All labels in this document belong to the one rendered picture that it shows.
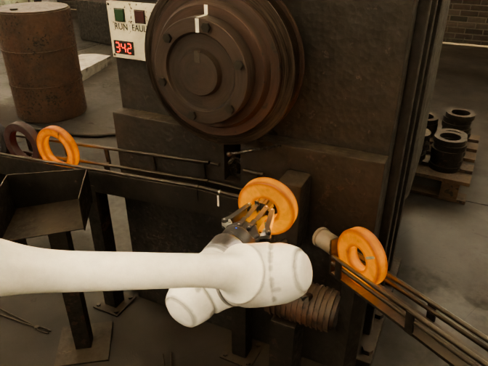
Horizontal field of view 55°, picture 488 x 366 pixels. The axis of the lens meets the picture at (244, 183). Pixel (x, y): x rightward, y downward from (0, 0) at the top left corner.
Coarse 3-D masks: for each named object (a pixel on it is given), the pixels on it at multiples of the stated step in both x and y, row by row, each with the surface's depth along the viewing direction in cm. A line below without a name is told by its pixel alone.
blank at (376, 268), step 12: (360, 228) 119; (348, 240) 122; (360, 240) 117; (372, 240) 115; (348, 252) 123; (372, 252) 114; (384, 252) 115; (360, 264) 123; (372, 264) 115; (384, 264) 114; (372, 276) 116; (384, 276) 116
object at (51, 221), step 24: (0, 192) 150; (24, 192) 162; (48, 192) 163; (72, 192) 165; (0, 216) 148; (24, 216) 159; (48, 216) 157; (72, 216) 156; (72, 240) 165; (72, 312) 174; (72, 336) 188; (96, 336) 188; (72, 360) 178; (96, 360) 178
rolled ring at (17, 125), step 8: (8, 128) 184; (16, 128) 182; (24, 128) 181; (32, 128) 182; (8, 136) 187; (32, 136) 181; (8, 144) 189; (16, 144) 191; (32, 144) 182; (16, 152) 190; (32, 160) 187
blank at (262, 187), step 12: (252, 180) 119; (264, 180) 116; (276, 180) 116; (240, 192) 119; (252, 192) 118; (264, 192) 116; (276, 192) 114; (288, 192) 115; (240, 204) 121; (276, 204) 116; (288, 204) 114; (276, 216) 118; (288, 216) 116; (264, 228) 122; (276, 228) 120; (288, 228) 118
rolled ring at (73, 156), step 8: (48, 128) 174; (56, 128) 174; (40, 136) 178; (48, 136) 176; (56, 136) 174; (64, 136) 173; (40, 144) 180; (48, 144) 182; (64, 144) 174; (72, 144) 174; (40, 152) 182; (48, 152) 182; (72, 152) 174; (56, 160) 183; (72, 160) 176
